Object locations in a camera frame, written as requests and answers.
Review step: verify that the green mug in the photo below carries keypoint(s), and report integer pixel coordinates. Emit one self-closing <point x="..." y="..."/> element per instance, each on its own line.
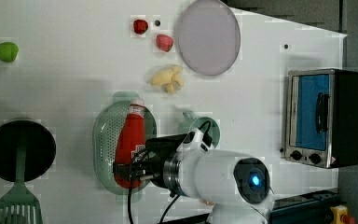
<point x="205" y="124"/>

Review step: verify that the yellow toy banana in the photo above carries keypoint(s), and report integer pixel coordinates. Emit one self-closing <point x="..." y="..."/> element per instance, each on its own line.
<point x="169" y="78"/>

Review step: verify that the red plush ketchup bottle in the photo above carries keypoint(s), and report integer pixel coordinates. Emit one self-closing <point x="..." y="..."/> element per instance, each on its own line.
<point x="132" y="137"/>

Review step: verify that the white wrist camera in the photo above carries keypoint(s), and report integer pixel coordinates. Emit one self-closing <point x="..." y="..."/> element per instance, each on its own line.
<point x="196" y="139"/>

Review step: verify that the pink toy strawberry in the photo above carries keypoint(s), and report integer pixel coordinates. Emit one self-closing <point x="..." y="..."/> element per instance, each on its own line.
<point x="164" y="42"/>

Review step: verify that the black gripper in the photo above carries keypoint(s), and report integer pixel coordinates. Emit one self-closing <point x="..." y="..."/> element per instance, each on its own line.
<point x="160" y="151"/>

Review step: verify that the dark red toy strawberry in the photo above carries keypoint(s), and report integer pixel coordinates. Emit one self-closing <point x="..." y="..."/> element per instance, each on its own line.
<point x="140" y="27"/>

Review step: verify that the green slotted spatula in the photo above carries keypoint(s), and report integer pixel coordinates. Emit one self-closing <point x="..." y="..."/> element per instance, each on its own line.
<point x="19" y="205"/>

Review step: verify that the green oval strainer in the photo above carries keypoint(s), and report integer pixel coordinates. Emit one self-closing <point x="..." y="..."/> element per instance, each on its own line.
<point x="106" y="131"/>

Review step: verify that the lilac round plate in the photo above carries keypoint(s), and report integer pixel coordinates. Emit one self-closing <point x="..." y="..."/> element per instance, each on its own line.
<point x="209" y="37"/>

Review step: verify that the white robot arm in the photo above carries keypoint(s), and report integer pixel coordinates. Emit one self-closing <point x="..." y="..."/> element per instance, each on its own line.
<point x="237" y="184"/>

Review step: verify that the black frying pan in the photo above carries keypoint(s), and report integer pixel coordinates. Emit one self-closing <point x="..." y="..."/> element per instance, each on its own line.
<point x="30" y="139"/>

